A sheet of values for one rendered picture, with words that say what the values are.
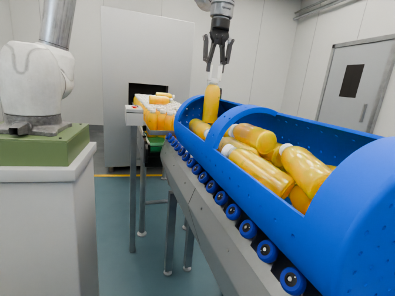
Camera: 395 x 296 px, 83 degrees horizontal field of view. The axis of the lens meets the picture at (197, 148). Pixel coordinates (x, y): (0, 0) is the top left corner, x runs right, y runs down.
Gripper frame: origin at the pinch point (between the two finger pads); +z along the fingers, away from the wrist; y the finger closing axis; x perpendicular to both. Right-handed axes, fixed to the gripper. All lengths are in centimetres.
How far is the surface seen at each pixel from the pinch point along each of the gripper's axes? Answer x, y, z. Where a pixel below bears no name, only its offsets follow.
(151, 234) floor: 71, -11, 134
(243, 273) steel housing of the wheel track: -58, -12, 44
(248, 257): -58, -11, 40
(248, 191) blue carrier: -57, -14, 24
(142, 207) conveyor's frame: 71, -19, 107
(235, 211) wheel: -47, -10, 35
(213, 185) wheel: -32.7, -9.8, 35.1
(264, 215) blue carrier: -62, -13, 26
